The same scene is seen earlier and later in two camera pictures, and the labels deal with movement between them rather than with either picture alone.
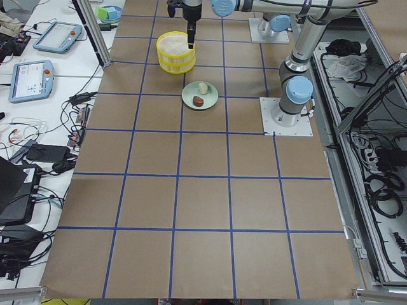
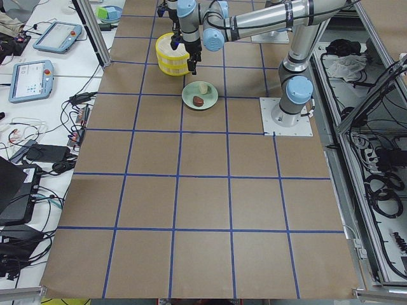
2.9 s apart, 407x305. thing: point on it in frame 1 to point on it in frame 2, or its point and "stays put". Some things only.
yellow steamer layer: (172, 47) stays put
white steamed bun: (203, 88) stays put
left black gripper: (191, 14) to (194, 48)
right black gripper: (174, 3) to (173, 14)
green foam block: (102, 13) stays put
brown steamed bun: (197, 101) stays put
